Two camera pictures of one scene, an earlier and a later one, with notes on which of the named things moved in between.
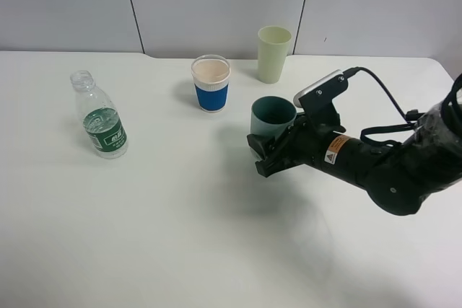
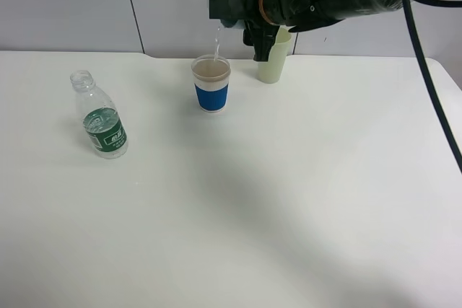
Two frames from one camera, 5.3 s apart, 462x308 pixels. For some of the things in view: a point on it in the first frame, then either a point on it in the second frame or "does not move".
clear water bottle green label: (102, 121) does not move
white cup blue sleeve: (210, 73) does not move
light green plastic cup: (273, 45) does not move
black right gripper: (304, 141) → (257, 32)
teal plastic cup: (271, 115) → (239, 24)
